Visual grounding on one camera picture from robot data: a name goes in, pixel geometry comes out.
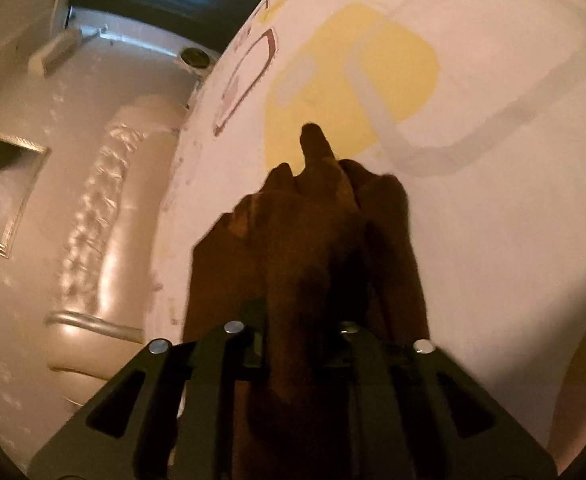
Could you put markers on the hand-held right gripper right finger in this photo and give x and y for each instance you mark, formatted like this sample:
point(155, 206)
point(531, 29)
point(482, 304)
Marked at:
point(355, 357)

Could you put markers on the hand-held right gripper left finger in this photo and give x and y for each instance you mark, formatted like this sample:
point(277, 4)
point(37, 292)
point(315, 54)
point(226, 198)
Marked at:
point(253, 322)

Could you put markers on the brown small garment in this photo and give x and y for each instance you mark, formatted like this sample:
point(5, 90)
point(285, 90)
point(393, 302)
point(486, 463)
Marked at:
point(313, 240)

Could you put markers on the padded cream headboard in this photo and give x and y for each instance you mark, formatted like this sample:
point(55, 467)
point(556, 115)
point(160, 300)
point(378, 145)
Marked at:
point(118, 260)

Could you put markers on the printed white bed sheet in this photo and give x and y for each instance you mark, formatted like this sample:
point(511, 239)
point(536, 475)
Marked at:
point(498, 210)

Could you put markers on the white air conditioner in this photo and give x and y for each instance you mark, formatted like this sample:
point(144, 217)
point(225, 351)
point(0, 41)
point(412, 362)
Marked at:
point(55, 52)

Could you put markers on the framed wall picture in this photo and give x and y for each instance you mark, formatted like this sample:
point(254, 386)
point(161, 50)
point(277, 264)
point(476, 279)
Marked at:
point(3, 190)

